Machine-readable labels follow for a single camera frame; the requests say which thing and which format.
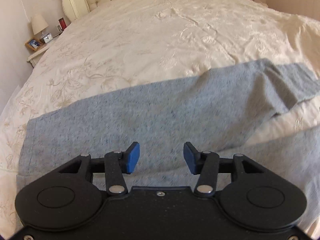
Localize cream left nightstand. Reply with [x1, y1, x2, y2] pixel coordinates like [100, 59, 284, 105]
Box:
[27, 35, 60, 68]

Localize grey knit pants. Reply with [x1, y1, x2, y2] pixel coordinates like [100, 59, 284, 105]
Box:
[17, 59, 319, 230]

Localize small silver clock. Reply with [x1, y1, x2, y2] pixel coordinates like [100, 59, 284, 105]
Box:
[42, 33, 53, 44]

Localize cream embroidered bedspread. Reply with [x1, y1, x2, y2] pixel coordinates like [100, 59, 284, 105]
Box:
[1, 0, 319, 237]

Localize red box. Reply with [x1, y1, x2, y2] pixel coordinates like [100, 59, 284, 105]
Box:
[59, 18, 67, 31]

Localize wooden photo frame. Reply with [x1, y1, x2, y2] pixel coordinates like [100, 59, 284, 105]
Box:
[25, 38, 43, 51]

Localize left bedside lamp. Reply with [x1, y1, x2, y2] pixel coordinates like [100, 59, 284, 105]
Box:
[31, 14, 49, 38]

